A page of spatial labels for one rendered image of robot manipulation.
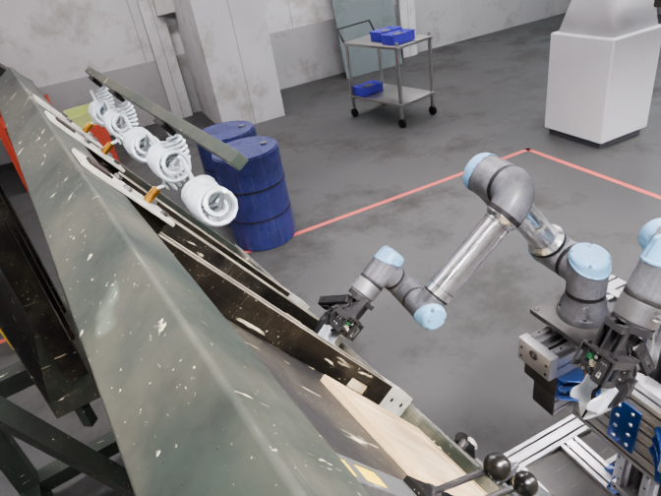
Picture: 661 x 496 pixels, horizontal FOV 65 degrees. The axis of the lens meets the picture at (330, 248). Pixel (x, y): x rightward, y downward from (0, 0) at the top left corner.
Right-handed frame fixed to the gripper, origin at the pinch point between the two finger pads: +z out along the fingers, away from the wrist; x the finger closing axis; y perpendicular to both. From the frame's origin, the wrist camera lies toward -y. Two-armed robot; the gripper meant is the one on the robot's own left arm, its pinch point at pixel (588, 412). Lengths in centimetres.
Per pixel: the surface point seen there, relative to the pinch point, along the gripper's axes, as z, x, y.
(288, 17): -90, -817, -220
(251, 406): -23, 20, 80
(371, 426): 21.4, -22.9, 28.1
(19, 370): 113, -166, 94
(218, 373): -23, 17, 81
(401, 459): 20.8, -13.0, 26.8
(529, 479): 2.5, 10.0, 25.4
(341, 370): 28, -50, 19
